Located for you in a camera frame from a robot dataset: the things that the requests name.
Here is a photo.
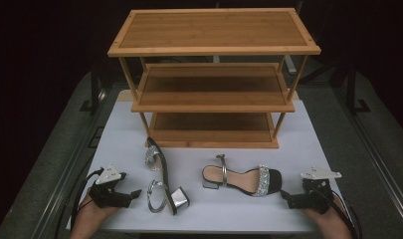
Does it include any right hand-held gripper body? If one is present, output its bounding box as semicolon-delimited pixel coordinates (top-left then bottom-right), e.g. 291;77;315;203
288;165;343;214

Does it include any white stand leg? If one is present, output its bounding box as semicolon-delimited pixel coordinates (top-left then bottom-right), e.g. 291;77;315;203
284;54;298;75

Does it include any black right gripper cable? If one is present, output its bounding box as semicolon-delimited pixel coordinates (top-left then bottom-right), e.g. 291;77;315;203
321;188;358;239

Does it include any person's right hand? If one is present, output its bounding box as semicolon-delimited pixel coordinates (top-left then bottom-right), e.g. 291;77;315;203
301;194;353;239

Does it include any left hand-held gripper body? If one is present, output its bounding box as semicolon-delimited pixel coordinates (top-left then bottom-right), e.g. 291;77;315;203
88;162;133;210

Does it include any wooden three-tier shelf rack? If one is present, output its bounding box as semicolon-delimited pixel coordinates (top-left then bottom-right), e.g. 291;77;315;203
106;7;322;149

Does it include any black metal stand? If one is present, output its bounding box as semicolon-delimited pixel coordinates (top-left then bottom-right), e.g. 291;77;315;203
345;61;372;116
79;61;107;115

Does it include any person's left hand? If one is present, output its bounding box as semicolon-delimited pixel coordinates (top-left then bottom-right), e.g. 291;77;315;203
69;194;121;239

